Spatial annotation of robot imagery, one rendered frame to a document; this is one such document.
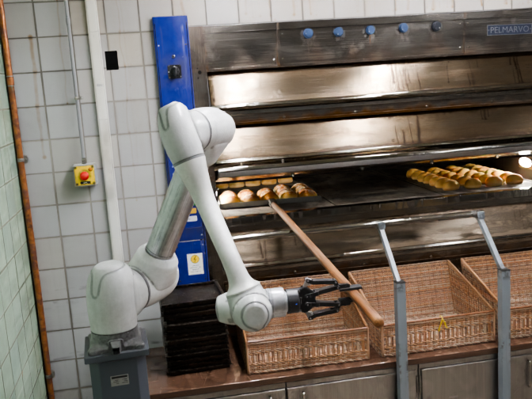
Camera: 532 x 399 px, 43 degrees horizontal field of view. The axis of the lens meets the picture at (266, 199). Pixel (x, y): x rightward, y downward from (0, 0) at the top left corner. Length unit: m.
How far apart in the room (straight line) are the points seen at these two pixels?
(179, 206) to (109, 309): 0.40
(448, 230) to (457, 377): 0.80
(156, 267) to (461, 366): 1.54
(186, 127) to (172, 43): 1.23
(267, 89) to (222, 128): 1.16
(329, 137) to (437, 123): 0.57
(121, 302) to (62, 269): 1.15
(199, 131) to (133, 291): 0.59
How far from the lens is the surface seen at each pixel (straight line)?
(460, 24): 3.60
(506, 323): 3.21
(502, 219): 3.77
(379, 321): 1.87
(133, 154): 3.24
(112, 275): 2.24
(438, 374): 3.22
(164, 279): 2.37
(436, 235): 3.61
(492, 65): 3.67
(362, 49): 3.41
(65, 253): 3.35
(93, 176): 3.19
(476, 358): 3.27
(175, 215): 2.27
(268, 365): 3.02
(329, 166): 3.21
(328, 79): 3.35
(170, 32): 3.21
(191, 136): 2.01
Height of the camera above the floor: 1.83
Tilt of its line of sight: 10 degrees down
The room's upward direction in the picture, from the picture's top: 4 degrees counter-clockwise
